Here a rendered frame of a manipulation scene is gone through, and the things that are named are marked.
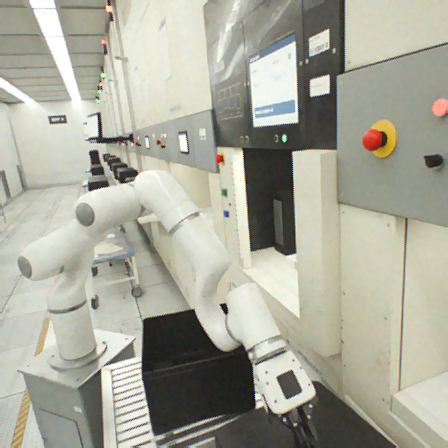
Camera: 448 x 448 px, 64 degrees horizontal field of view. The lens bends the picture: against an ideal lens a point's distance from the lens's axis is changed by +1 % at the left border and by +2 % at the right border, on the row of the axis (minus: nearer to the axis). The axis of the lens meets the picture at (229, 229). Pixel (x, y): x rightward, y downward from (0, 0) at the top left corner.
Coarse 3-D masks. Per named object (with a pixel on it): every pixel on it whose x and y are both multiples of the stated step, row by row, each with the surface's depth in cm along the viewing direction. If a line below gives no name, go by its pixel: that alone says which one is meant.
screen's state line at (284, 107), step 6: (282, 102) 100; (288, 102) 97; (294, 102) 94; (258, 108) 114; (264, 108) 110; (270, 108) 107; (276, 108) 103; (282, 108) 100; (288, 108) 97; (294, 108) 94; (258, 114) 115; (264, 114) 111; (270, 114) 107; (276, 114) 104
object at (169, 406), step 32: (160, 320) 111; (192, 320) 113; (160, 352) 114; (192, 352) 113; (224, 352) 116; (160, 384) 86; (192, 384) 88; (224, 384) 90; (160, 416) 88; (192, 416) 90
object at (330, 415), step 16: (320, 384) 85; (320, 400) 81; (336, 400) 80; (256, 416) 78; (320, 416) 76; (336, 416) 76; (352, 416) 76; (224, 432) 75; (240, 432) 74; (256, 432) 74; (272, 432) 73; (288, 432) 73; (320, 432) 72; (336, 432) 72; (352, 432) 72; (368, 432) 71
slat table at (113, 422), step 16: (112, 368) 115; (128, 368) 114; (304, 368) 107; (112, 384) 111; (112, 400) 101; (128, 400) 100; (256, 400) 96; (112, 416) 95; (128, 416) 95; (224, 416) 92; (240, 416) 91; (112, 432) 90; (128, 432) 90; (144, 432) 89; (160, 432) 89; (192, 432) 88; (208, 432) 87
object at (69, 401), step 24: (120, 336) 133; (48, 360) 123; (96, 360) 120; (120, 360) 126; (48, 384) 115; (72, 384) 109; (96, 384) 116; (48, 408) 120; (72, 408) 114; (96, 408) 116; (48, 432) 124; (72, 432) 117; (96, 432) 117
